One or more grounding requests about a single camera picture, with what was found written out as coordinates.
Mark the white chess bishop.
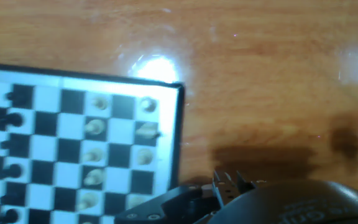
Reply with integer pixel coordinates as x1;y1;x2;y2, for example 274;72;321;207
136;148;154;166

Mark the black chess pawn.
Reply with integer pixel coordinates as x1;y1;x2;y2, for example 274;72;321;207
0;192;21;206
0;139;20;152
0;113;24;128
0;208;20;223
5;90;27;103
1;164;24;179

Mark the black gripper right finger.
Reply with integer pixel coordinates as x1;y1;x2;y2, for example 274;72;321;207
235;170;258;194

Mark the black and white chessboard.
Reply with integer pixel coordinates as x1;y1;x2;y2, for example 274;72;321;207
0;62;186;224

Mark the white chess knight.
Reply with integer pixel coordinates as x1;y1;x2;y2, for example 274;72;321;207
135;122;162;140

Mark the white chess rook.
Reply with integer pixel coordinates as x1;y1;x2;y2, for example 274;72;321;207
140;96;158;113

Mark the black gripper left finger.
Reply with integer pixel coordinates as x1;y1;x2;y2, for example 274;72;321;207
114;170;226;224

